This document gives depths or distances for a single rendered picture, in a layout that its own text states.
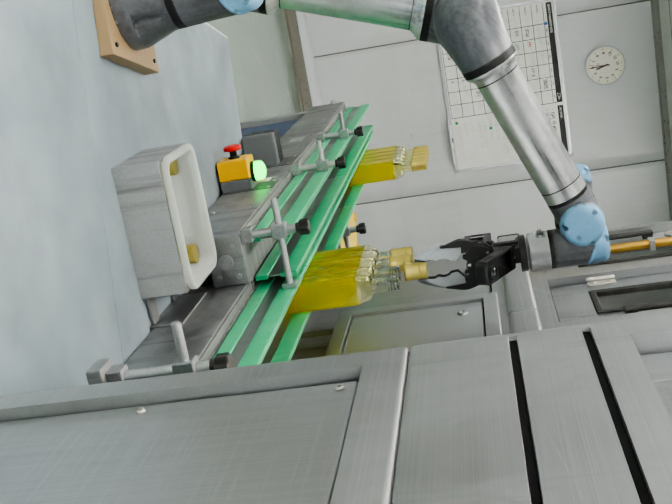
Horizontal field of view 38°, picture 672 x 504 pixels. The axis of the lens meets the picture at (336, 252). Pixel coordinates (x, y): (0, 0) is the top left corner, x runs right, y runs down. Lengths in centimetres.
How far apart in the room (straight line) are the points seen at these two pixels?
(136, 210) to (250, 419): 81
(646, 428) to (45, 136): 95
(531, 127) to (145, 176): 64
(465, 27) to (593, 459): 109
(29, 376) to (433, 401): 63
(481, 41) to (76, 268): 73
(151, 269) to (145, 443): 81
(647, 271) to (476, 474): 162
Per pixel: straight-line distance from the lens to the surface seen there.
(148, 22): 170
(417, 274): 190
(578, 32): 773
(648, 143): 791
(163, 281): 163
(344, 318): 208
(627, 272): 225
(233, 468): 77
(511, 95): 168
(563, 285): 224
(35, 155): 137
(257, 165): 218
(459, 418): 75
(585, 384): 79
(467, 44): 166
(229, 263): 179
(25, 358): 127
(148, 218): 161
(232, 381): 90
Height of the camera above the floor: 133
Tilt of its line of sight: 9 degrees down
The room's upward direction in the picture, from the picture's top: 82 degrees clockwise
